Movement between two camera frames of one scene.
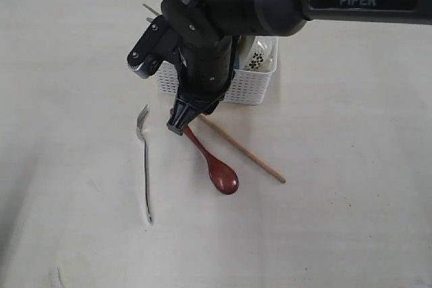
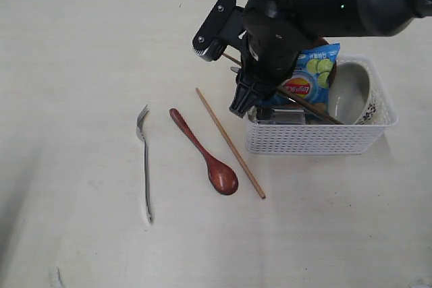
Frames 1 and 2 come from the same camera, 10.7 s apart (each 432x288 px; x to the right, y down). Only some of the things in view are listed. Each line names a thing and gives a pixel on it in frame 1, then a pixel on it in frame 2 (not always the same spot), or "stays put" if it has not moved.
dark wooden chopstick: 152,9 -> 296,98
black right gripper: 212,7 -> 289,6
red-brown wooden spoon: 221,177 stays put
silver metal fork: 139,127 stays put
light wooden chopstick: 232,140 -> 261,194
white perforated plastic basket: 246,86 -> 308,139
